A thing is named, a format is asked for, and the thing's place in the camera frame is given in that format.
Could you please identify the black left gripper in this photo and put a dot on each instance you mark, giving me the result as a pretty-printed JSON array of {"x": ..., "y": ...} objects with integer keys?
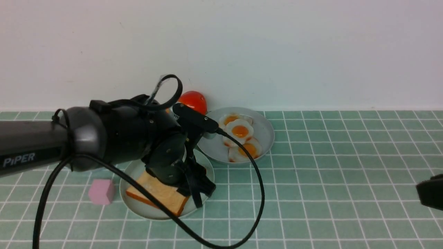
[{"x": 172, "y": 162}]

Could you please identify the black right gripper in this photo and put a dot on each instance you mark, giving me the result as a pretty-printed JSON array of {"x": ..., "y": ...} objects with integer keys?
[{"x": 430, "y": 192}]

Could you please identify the fried egg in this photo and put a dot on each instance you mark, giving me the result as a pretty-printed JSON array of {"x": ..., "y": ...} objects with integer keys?
[
  {"x": 239, "y": 129},
  {"x": 233, "y": 115},
  {"x": 237, "y": 155}
]

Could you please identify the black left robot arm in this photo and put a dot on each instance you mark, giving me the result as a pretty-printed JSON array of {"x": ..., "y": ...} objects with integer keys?
[{"x": 114, "y": 133}]

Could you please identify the green centre plate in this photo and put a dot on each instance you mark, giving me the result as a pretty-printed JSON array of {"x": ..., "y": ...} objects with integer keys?
[{"x": 149, "y": 212}]

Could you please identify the red tomato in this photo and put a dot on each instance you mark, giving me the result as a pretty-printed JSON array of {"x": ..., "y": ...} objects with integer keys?
[{"x": 188, "y": 103}]

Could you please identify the grey egg plate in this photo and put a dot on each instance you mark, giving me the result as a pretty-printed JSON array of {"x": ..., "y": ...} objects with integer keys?
[{"x": 217, "y": 148}]

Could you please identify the pink cube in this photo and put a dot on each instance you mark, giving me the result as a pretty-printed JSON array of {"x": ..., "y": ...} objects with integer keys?
[{"x": 101, "y": 192}]

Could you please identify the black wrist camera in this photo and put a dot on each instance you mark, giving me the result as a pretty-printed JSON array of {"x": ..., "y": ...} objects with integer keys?
[{"x": 196, "y": 125}]

